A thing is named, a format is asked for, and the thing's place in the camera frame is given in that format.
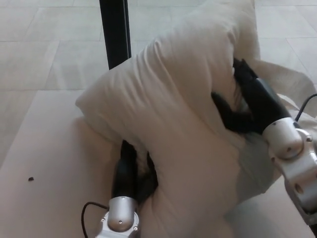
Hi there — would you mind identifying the black metal post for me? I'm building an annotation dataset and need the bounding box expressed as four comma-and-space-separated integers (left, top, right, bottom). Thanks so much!
99, 0, 132, 70

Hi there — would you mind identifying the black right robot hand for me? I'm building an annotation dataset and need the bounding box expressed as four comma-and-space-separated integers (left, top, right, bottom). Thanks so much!
210, 58, 293, 135

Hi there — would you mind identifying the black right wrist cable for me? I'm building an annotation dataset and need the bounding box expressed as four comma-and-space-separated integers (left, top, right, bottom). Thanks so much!
294, 93, 317, 122

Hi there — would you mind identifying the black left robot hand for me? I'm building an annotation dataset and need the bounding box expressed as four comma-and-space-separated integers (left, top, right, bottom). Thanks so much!
111, 139, 159, 206

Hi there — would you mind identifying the white square pillow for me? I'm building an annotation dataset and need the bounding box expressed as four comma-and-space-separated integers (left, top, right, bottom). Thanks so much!
75, 0, 317, 238

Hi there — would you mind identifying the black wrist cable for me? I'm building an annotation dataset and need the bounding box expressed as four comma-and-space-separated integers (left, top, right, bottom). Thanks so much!
294, 93, 317, 122
81, 202, 112, 238

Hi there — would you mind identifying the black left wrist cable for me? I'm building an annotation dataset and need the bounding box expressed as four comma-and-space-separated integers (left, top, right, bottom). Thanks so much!
81, 202, 112, 238

